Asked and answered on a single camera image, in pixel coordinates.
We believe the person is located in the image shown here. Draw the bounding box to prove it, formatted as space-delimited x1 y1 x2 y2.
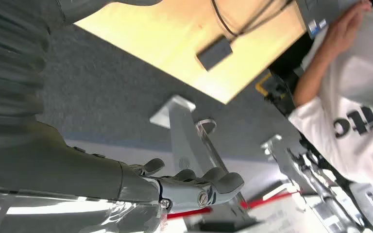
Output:
288 0 373 184

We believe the grey laptop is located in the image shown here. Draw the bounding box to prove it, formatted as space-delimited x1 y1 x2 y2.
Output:
295 0 362 39

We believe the chrome stanchion post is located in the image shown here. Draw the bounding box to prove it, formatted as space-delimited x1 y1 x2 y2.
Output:
195 118 250 210

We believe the black laptop power cable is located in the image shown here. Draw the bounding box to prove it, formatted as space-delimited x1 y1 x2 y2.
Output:
210 0 295 37

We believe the small black square box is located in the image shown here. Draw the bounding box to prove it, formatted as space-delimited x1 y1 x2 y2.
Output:
196 35 234 71

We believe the red floor tape line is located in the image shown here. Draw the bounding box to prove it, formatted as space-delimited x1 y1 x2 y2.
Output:
167 191 303 221

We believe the short black USB cable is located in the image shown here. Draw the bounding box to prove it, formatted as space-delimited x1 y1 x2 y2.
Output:
228 0 295 42

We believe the silver metal frame stand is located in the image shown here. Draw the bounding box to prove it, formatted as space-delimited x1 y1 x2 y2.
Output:
260 134 372 233

